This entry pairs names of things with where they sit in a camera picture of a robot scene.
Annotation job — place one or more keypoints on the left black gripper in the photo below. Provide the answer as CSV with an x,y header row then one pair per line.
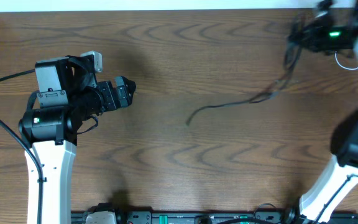
x,y
125,98

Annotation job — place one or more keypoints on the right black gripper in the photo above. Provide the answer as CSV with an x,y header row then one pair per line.
x,y
312,30

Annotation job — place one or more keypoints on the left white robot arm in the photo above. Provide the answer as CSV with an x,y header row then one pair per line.
x,y
68,95

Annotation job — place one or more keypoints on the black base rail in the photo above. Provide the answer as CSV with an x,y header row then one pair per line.
x,y
106,213

